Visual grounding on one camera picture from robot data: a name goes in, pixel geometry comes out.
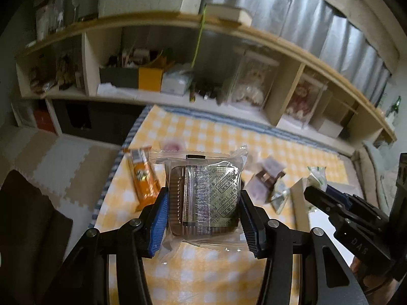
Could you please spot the yellow-green ribbon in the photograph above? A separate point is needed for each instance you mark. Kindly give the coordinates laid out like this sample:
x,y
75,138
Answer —
x,y
198,41

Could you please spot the yellow checked cloth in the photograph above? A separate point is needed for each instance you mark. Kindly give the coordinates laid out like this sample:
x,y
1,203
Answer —
x,y
206,133

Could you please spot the red storage box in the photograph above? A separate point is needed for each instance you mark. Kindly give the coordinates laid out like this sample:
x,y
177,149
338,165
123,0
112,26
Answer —
x,y
43,120

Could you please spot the foam puzzle mat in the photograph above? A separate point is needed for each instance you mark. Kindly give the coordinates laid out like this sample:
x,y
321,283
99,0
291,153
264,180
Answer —
x,y
47,165

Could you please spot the white cardboard box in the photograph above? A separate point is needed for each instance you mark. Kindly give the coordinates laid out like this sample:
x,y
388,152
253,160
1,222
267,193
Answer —
x,y
318,238

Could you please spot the orange box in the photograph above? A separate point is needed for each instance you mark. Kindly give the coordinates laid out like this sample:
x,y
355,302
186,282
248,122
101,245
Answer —
x,y
149,79

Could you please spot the green and white snack packet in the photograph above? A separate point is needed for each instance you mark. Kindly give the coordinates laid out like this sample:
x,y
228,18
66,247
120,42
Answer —
x,y
279,197
318,176

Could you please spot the tissue box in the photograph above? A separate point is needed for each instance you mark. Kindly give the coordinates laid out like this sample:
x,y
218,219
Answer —
x,y
175,82

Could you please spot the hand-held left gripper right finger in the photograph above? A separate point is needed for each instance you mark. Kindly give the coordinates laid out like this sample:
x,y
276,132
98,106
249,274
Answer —
x,y
251,228

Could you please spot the grey curtain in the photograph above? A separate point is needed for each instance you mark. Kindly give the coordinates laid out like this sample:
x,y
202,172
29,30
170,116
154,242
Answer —
x,y
302,12

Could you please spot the cream doll in clear case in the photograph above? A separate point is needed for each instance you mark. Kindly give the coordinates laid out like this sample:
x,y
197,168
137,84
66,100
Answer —
x,y
251,82

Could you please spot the clear packet with dark snack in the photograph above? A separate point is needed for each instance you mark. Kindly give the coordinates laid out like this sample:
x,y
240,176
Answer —
x,y
206,197

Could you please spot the dark grey box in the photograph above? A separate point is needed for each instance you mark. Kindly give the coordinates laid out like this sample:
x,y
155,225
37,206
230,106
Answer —
x,y
119,78

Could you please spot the red doll in clear case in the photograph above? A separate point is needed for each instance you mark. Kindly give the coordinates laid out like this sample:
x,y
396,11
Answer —
x,y
302,98

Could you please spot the white crumpled paper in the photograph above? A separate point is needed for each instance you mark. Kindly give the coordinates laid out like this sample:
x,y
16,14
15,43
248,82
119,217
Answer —
x,y
106,89

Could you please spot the wooden shelf unit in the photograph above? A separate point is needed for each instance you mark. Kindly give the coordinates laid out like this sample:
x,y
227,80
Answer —
x,y
286,79

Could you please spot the orange snack packet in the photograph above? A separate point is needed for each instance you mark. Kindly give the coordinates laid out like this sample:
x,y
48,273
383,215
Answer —
x,y
143,181

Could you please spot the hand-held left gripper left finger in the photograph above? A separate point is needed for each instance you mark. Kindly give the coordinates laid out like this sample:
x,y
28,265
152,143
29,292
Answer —
x,y
159,225

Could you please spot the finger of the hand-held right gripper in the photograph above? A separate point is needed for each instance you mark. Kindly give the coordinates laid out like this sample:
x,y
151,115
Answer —
x,y
318,198
337,193

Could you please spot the small white box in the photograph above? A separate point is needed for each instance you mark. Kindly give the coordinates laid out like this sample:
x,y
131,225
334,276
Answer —
x,y
329,127

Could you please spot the pale purple snack packet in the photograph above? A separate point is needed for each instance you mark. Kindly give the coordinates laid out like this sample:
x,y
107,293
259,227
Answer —
x,y
265,179

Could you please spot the purple donut packet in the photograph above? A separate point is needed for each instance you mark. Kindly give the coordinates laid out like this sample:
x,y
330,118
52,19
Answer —
x,y
173,146

